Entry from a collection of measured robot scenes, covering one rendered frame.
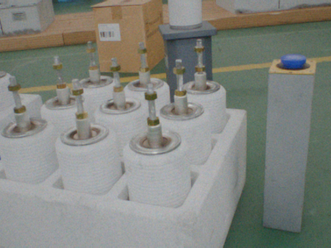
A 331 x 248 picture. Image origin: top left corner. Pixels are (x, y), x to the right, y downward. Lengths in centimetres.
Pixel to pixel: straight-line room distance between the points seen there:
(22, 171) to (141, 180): 21
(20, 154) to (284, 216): 48
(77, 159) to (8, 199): 15
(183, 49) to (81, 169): 58
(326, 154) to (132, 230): 63
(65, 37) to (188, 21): 155
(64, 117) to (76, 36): 183
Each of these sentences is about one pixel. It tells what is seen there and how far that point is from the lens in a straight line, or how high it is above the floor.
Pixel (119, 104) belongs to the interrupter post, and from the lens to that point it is 69.
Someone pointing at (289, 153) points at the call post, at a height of 17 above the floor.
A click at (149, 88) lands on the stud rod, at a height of 34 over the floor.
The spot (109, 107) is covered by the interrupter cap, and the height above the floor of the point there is 25.
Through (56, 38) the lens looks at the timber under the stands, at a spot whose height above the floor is 5.
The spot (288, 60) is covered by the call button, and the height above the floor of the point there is 33.
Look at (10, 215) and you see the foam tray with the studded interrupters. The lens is 69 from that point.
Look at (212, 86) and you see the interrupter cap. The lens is 76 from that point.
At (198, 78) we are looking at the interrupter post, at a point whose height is 27.
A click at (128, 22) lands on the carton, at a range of 174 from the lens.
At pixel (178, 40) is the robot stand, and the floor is 28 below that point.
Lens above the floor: 50
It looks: 25 degrees down
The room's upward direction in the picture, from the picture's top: 5 degrees counter-clockwise
